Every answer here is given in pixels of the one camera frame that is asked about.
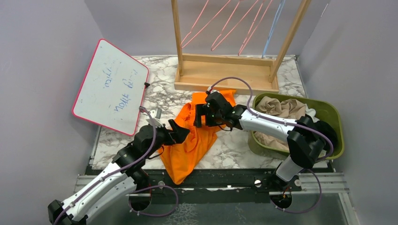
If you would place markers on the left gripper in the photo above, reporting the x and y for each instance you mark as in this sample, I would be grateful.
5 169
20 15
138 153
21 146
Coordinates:
177 135

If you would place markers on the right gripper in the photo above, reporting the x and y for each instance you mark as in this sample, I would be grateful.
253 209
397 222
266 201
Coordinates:
202 109

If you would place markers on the orange shorts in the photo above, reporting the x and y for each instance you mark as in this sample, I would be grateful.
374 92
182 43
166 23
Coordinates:
180 159

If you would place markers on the beige garment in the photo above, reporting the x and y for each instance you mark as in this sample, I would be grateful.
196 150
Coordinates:
288 109

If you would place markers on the white shorts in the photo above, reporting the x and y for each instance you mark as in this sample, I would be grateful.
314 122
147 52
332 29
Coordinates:
311 113

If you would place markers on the black shorts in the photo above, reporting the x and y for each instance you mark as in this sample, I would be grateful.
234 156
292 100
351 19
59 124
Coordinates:
328 131

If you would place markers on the olive green plastic basket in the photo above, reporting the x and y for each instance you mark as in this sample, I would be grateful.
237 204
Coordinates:
324 111

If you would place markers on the blue wire hanger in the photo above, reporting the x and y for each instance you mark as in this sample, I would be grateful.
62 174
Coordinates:
275 20

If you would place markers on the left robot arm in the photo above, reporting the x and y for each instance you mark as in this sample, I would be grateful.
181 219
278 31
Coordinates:
122 176

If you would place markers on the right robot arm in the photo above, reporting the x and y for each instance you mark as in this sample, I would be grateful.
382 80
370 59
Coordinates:
305 142

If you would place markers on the wooden clothes rack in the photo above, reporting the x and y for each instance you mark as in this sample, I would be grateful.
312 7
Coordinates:
197 72

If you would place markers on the pink framed whiteboard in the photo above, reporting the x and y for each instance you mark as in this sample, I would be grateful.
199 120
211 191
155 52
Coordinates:
112 90

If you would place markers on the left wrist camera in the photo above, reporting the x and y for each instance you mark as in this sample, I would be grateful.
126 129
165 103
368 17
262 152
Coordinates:
154 116

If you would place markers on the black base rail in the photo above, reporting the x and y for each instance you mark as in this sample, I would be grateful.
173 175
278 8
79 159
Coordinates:
234 186

